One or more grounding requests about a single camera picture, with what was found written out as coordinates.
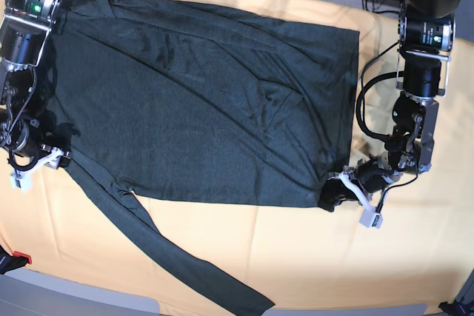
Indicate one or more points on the yellow table cloth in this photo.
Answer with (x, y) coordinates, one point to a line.
(299, 258)

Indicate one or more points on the dark green long-sleeve shirt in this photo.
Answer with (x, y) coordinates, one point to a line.
(191, 102)

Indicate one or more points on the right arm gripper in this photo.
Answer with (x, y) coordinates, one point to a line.
(45, 156)

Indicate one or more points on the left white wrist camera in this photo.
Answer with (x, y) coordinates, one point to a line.
(371, 219)

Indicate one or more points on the black clamp right corner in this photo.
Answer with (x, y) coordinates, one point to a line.
(456, 308)

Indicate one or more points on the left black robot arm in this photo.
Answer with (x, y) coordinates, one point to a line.
(426, 38)

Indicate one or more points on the red and black clamp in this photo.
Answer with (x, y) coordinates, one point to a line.
(10, 262)

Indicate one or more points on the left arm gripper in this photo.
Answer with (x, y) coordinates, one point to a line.
(357, 184)

